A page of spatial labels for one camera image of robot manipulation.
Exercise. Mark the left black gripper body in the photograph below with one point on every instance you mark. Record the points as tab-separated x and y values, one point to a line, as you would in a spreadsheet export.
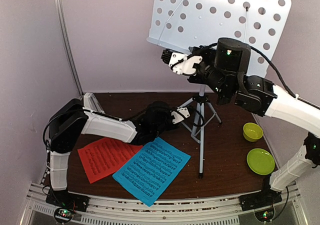
162	129

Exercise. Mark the white folding music stand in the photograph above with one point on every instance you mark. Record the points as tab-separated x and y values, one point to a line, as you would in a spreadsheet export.
181	24

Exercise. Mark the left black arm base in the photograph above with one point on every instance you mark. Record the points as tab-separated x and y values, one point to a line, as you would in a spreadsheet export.
67	200

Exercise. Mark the red sheet music page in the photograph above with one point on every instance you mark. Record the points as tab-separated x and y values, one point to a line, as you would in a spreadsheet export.
105	156

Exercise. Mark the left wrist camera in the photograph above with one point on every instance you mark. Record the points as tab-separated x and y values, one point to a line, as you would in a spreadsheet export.
180	114

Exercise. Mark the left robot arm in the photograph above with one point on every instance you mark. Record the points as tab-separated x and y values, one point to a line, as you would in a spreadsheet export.
74	119

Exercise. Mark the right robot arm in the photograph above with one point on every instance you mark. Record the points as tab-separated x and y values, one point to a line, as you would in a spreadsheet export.
264	98

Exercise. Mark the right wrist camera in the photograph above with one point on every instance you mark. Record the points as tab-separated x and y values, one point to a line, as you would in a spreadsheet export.
180	63

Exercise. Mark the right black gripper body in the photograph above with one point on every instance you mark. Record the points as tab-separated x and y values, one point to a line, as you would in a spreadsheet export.
214	79

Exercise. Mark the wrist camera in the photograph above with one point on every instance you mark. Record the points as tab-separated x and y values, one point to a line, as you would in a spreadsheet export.
180	63
180	114

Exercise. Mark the blue sheet music page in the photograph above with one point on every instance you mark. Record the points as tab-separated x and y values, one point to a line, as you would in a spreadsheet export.
151	170

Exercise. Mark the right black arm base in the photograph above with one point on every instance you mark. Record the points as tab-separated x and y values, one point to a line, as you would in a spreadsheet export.
265	197

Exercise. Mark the yellow-green plastic bowl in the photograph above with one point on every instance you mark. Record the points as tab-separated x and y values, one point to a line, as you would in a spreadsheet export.
252	132

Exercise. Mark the left aluminium corner post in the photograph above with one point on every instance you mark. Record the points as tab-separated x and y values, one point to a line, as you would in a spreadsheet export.
67	45

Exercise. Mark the yellow-green plastic plate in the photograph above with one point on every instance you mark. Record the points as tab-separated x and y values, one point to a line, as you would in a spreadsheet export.
260	161

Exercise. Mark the white wedge-shaped holder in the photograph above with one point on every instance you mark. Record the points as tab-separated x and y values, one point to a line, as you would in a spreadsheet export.
91	102

